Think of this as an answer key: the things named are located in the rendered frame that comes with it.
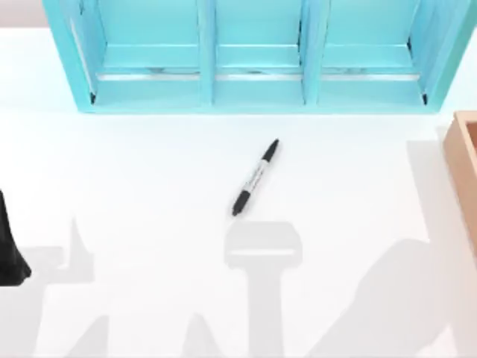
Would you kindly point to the black and grey marker pen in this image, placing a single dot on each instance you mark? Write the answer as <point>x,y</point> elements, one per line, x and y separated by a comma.
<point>255,179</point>

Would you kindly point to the light blue rack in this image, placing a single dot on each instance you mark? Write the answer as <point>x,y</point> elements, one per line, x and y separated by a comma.
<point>257,89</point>

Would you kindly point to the salmon-coloured shallow box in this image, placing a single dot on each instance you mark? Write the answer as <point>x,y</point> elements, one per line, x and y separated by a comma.
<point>462,156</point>

